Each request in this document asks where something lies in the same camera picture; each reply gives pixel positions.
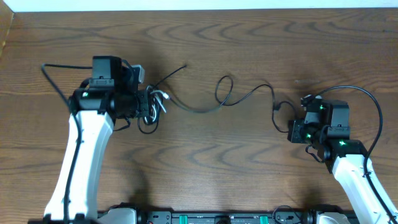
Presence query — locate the white USB cable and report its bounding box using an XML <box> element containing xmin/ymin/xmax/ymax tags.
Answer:
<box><xmin>146</xmin><ymin>89</ymin><xmax>170</xmax><ymax>123</ymax></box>

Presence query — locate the black USB cable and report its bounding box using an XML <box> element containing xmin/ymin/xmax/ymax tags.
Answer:
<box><xmin>161</xmin><ymin>64</ymin><xmax>299</xmax><ymax>134</ymax></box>

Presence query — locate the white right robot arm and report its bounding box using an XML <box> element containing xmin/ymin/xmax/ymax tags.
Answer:
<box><xmin>287</xmin><ymin>96</ymin><xmax>397</xmax><ymax>223</ymax></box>

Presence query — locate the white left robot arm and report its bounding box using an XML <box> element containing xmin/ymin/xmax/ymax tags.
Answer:
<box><xmin>39</xmin><ymin>56</ymin><xmax>149</xmax><ymax>223</ymax></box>

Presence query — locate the black left camera cable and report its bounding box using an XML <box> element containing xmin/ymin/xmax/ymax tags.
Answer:
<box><xmin>40</xmin><ymin>63</ymin><xmax>94</xmax><ymax>224</ymax></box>

